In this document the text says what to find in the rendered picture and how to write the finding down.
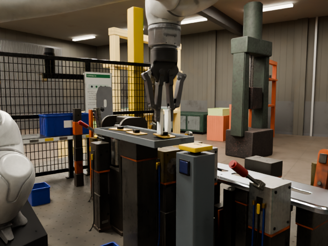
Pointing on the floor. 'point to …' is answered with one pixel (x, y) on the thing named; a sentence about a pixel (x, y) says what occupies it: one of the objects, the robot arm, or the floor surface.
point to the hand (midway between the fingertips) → (163, 121)
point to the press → (250, 89)
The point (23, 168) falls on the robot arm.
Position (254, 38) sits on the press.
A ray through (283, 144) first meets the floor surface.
